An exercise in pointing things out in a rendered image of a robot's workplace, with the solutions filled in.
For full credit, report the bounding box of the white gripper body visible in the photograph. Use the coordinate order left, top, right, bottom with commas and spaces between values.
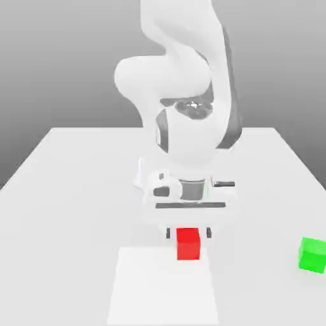
143, 196, 237, 229

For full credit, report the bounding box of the small red cube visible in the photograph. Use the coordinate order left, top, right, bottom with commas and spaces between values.
176, 227, 202, 261

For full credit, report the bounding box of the small green cube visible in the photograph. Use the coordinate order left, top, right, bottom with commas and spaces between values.
298, 236, 326, 274

